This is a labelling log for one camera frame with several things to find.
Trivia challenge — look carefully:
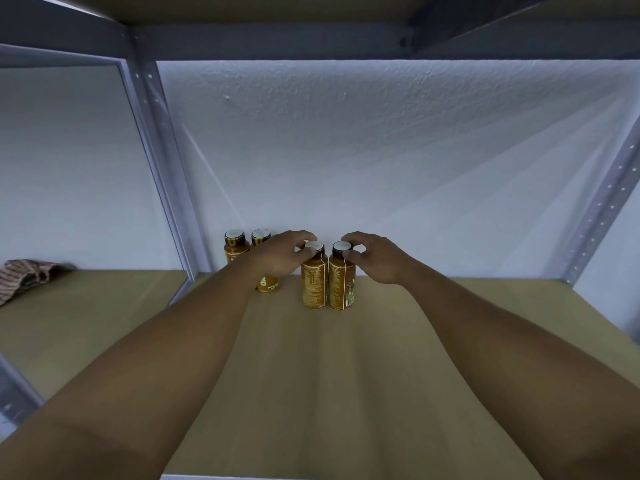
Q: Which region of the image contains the white metal shelving rack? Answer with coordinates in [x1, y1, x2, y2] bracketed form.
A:
[0, 0, 640, 480]

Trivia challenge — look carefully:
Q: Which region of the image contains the golden Oatside bottle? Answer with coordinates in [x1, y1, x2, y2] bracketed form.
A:
[301, 241, 330, 311]
[223, 229, 251, 266]
[329, 241, 359, 313]
[250, 227, 283, 295]

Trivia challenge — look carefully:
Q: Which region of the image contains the person's left forearm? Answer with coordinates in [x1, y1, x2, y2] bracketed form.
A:
[0, 265, 273, 480]

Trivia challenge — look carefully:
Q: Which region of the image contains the person's left hand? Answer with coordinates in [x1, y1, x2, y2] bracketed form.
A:
[240, 229, 320, 287]

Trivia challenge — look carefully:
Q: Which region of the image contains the person's right forearm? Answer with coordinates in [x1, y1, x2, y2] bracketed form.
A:
[400, 263, 640, 480]

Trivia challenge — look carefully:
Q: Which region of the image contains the striped red cloth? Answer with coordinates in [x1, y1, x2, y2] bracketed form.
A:
[0, 257, 78, 309]

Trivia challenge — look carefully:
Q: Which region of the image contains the person's right hand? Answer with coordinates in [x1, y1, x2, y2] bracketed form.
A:
[342, 231, 422, 289]

